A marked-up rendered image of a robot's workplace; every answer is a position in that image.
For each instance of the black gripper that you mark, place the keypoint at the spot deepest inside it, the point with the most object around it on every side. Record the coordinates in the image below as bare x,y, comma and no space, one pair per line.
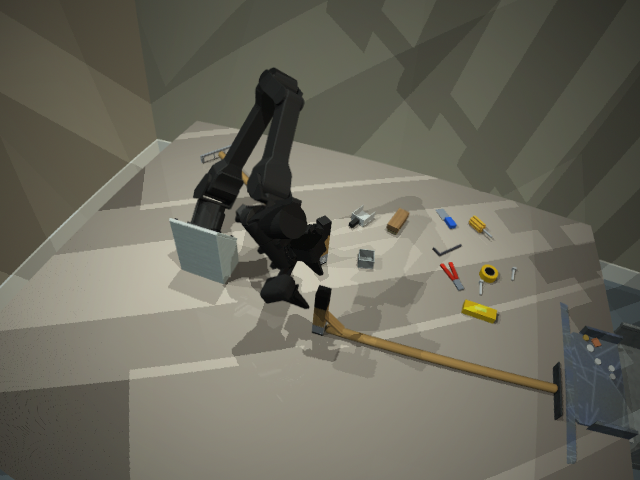
282,286

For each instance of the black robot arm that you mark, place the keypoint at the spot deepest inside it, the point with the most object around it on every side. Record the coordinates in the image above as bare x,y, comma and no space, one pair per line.
282,217

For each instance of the yellow ribbed screwdriver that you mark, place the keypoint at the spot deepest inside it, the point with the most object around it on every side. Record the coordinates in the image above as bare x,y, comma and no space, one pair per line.
477,224

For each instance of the long wooden-handled rake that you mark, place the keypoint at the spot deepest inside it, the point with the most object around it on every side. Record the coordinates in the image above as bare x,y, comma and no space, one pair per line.
324,221

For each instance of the red-handled pliers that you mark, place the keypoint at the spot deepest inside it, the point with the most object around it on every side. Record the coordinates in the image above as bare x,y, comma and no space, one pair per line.
453,277

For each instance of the long wooden scraper with black blade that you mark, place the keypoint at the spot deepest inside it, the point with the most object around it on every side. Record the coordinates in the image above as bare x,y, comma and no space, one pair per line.
322,316

